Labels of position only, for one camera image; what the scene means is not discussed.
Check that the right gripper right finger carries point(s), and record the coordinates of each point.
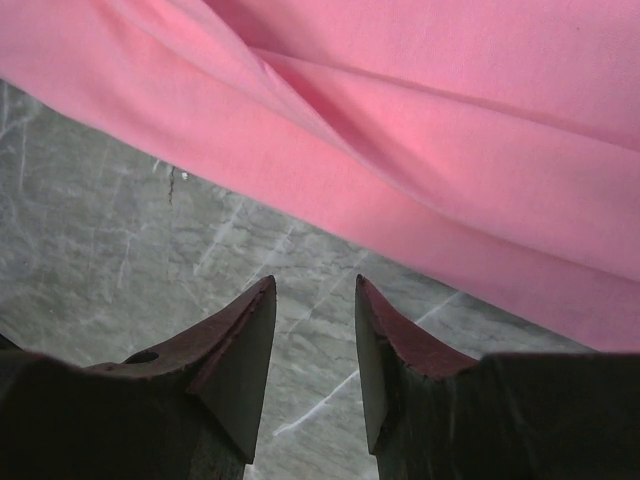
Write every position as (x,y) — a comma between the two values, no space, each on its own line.
(432,412)

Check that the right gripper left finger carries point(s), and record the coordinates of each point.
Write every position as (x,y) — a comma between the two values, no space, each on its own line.
(186,408)

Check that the pink t shirt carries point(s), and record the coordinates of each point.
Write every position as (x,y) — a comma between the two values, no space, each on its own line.
(492,145)

